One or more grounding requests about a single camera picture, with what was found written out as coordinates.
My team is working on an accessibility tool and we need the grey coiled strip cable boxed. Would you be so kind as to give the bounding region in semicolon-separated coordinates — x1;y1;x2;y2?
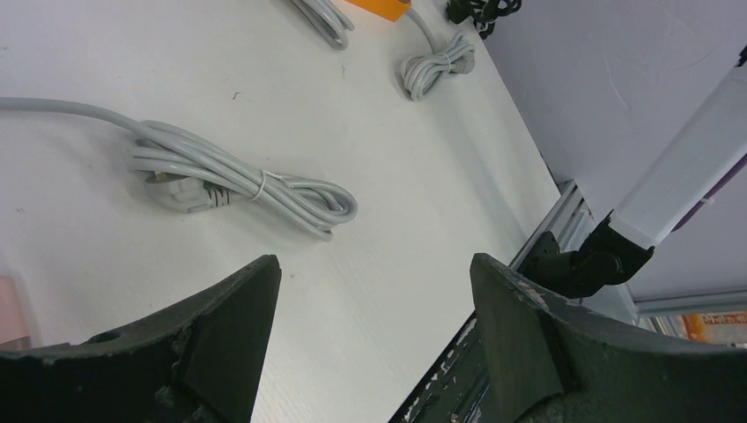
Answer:
0;96;359;243

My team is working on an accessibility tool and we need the grey coiled cable right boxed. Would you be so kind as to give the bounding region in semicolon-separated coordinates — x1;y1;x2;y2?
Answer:
400;8;477;103

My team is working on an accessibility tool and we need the black coiled cable with plug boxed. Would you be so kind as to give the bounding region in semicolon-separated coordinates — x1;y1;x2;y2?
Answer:
446;0;523;41

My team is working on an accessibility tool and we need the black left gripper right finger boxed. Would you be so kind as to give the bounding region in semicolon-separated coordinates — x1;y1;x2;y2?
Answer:
470;254;746;422

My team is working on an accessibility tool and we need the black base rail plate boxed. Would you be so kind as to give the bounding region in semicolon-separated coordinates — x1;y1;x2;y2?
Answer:
389;314;489;423

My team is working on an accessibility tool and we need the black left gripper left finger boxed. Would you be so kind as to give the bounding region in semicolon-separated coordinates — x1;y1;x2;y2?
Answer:
1;255;282;422

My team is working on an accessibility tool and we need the orange power strip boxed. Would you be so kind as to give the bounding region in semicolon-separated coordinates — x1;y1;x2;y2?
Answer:
346;0;411;22

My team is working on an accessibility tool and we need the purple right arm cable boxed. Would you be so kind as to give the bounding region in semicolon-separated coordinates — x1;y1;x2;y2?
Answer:
670;152;747;233

